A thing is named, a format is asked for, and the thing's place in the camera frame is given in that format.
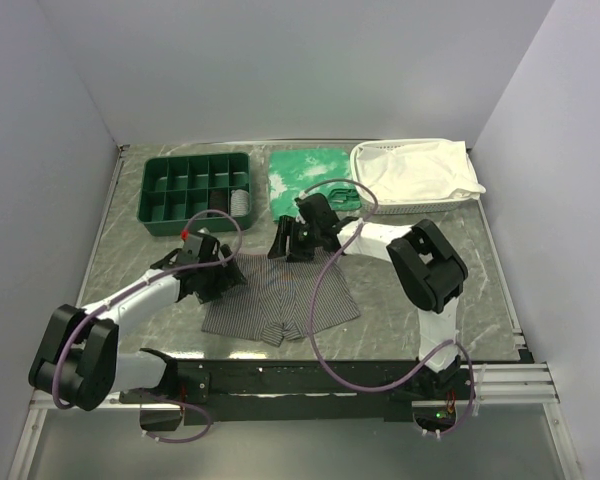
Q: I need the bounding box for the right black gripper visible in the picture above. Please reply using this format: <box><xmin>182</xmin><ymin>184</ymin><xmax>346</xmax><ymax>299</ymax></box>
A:
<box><xmin>268</xmin><ymin>214</ymin><xmax>322</xmax><ymax>262</ymax></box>

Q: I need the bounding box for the green white patterned underwear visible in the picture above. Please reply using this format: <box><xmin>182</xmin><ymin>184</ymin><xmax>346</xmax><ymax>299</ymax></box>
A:
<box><xmin>268</xmin><ymin>148</ymin><xmax>361</xmax><ymax>222</ymax></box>

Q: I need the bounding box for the green compartment organizer tray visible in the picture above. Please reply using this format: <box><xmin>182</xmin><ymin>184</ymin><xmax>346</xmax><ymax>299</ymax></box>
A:
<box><xmin>137</xmin><ymin>152</ymin><xmax>255</xmax><ymax>237</ymax></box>

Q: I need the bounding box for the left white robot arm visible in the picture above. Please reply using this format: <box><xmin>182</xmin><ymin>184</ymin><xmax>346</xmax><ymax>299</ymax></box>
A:
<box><xmin>28</xmin><ymin>232</ymin><xmax>246</xmax><ymax>411</ymax></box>

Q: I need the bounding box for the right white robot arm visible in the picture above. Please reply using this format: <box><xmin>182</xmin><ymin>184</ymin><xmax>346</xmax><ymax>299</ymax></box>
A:
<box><xmin>268</xmin><ymin>216</ymin><xmax>468</xmax><ymax>399</ymax></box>

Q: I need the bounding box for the rolled grey striped underwear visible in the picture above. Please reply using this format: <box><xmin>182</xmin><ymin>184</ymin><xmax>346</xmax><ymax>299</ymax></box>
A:
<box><xmin>229</xmin><ymin>189</ymin><xmax>250</xmax><ymax>217</ymax></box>

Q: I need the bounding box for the rolled black underwear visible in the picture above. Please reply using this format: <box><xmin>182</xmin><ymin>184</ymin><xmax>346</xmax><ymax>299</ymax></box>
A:
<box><xmin>208</xmin><ymin>189</ymin><xmax>229</xmax><ymax>213</ymax></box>

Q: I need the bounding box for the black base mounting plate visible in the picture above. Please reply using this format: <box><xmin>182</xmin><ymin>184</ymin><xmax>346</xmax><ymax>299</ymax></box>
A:
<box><xmin>120</xmin><ymin>359</ymin><xmax>475</xmax><ymax>433</ymax></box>

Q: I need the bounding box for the white cloth in basket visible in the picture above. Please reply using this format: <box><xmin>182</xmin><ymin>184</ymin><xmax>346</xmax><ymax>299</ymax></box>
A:
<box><xmin>353</xmin><ymin>139</ymin><xmax>487</xmax><ymax>206</ymax></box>

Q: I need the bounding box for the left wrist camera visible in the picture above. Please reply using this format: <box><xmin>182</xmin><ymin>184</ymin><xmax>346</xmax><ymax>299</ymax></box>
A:
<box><xmin>180</xmin><ymin>229</ymin><xmax>214</xmax><ymax>242</ymax></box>

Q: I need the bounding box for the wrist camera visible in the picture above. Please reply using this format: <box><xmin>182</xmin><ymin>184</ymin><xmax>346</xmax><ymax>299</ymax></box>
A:
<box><xmin>295</xmin><ymin>193</ymin><xmax>339</xmax><ymax>229</ymax></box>
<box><xmin>180</xmin><ymin>229</ymin><xmax>214</xmax><ymax>242</ymax></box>

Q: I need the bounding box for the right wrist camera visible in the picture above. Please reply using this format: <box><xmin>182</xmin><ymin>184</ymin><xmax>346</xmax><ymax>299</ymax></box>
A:
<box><xmin>295</xmin><ymin>193</ymin><xmax>339</xmax><ymax>229</ymax></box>

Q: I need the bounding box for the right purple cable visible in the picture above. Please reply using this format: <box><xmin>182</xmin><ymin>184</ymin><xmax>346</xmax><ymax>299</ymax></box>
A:
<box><xmin>297</xmin><ymin>178</ymin><xmax>476</xmax><ymax>439</ymax></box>

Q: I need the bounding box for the aluminium frame rail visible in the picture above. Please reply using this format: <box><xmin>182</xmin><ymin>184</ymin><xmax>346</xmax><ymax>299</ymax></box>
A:
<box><xmin>412</xmin><ymin>362</ymin><xmax>561</xmax><ymax>406</ymax></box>

